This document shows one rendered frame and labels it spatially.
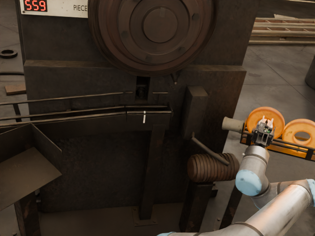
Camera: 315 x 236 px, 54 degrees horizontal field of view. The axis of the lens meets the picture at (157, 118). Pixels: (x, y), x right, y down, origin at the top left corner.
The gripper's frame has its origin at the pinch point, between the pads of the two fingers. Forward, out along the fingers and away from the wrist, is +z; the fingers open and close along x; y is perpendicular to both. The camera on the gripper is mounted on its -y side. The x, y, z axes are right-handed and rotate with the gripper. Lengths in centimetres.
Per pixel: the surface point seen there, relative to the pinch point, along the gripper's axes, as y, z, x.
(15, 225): -56, -71, 99
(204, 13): 42, 0, 33
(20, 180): 5, -69, 72
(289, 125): 2.4, -1.2, -9.1
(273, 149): -9.4, -6.0, -6.6
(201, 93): 7.1, -3.0, 29.1
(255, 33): -150, 310, 42
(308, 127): 4.1, -0.8, -15.9
